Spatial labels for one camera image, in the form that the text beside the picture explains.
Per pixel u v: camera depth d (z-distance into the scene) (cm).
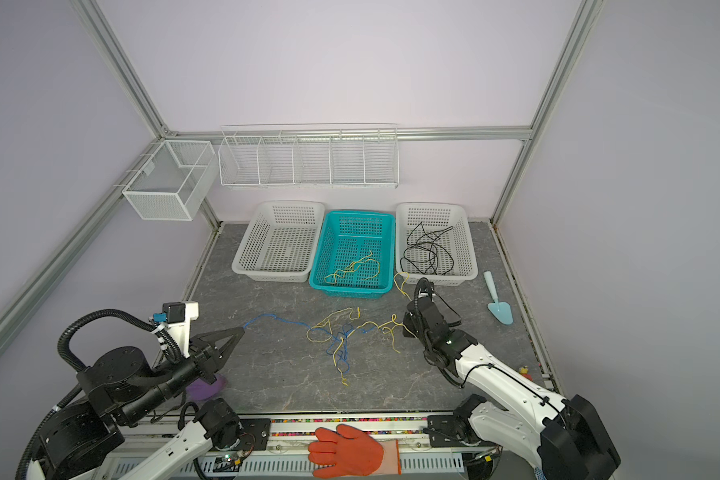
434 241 110
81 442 38
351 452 70
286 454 72
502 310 96
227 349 56
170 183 97
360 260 102
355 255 112
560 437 40
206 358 48
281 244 113
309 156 99
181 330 50
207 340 51
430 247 108
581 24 72
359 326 77
